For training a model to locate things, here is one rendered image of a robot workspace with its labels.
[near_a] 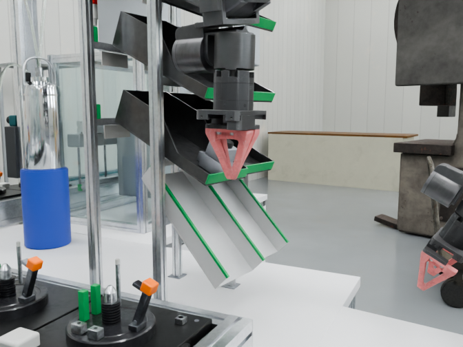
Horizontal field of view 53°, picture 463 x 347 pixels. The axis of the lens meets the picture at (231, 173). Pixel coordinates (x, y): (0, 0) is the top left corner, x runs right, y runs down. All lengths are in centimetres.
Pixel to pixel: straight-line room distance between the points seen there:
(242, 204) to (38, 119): 80
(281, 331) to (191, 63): 61
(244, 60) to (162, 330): 45
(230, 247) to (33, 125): 90
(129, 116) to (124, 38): 16
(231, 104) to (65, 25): 527
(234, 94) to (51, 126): 110
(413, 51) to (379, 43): 673
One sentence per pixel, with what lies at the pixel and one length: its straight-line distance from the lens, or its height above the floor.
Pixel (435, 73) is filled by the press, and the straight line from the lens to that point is 480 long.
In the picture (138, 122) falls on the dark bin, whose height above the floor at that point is 130.
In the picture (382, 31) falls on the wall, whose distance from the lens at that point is 1164.
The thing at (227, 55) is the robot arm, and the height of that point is 140.
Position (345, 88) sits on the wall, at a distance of 1176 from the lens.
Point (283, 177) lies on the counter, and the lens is 893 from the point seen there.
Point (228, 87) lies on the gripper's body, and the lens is 64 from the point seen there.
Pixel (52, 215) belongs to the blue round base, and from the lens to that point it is 169.
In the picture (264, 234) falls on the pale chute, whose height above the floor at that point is 103.
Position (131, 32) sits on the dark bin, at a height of 149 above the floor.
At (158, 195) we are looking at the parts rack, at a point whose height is 116.
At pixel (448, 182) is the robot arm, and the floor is 120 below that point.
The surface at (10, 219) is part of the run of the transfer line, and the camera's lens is 216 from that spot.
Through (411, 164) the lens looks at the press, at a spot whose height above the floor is 77.
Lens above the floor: 133
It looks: 8 degrees down
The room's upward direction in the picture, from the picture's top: straight up
